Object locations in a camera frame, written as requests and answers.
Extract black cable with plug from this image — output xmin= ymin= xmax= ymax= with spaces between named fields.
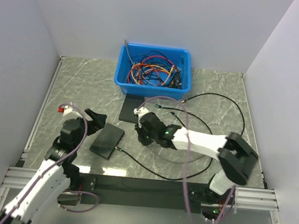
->
xmin=111 ymin=84 xmax=248 ymax=187

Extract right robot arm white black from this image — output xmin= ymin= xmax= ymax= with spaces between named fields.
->
xmin=133 ymin=107 xmax=258 ymax=202

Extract black flat box far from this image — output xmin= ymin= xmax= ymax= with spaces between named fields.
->
xmin=119 ymin=94 xmax=145 ymax=124

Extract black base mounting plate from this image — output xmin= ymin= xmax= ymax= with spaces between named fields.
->
xmin=68 ymin=173 xmax=230 ymax=213

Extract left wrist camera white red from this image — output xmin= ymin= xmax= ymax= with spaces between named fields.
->
xmin=57 ymin=102 xmax=81 ymax=117

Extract blue plastic bin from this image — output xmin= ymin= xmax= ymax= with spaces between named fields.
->
xmin=114 ymin=43 xmax=192 ymax=100

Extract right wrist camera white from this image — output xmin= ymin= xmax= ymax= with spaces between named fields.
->
xmin=133 ymin=106 xmax=149 ymax=117

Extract grey cable in bin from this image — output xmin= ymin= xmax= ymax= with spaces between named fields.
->
xmin=121 ymin=40 xmax=137 ymax=66

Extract tangled coloured cables bundle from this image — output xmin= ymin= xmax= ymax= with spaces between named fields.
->
xmin=125 ymin=48 xmax=186 ymax=91

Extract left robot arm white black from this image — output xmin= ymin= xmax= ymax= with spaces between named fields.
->
xmin=0 ymin=103 xmax=107 ymax=224

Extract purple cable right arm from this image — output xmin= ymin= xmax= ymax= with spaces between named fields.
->
xmin=125 ymin=93 xmax=245 ymax=224

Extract black network switch box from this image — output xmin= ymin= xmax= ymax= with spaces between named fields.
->
xmin=89 ymin=123 xmax=125 ymax=160

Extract black cable teal plug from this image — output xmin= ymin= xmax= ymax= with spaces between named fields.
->
xmin=151 ymin=104 xmax=215 ymax=136

